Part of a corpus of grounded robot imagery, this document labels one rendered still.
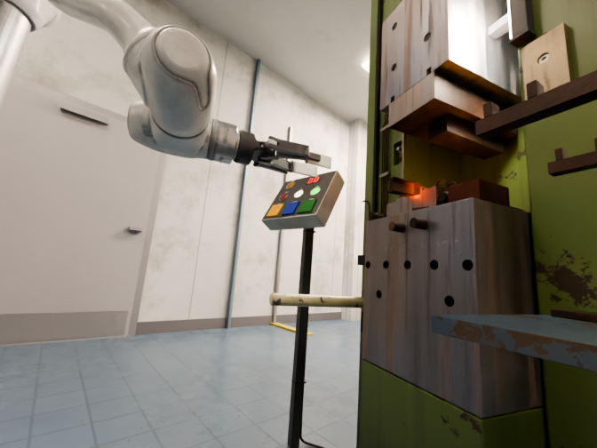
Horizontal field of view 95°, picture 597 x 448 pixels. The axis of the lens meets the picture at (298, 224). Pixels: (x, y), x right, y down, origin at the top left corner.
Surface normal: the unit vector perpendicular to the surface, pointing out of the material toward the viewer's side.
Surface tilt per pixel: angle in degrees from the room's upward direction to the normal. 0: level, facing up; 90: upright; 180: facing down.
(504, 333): 90
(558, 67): 90
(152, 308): 90
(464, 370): 90
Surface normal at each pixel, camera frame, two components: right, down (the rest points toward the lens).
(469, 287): -0.91, -0.14
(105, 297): 0.66, -0.08
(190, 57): 0.48, -0.05
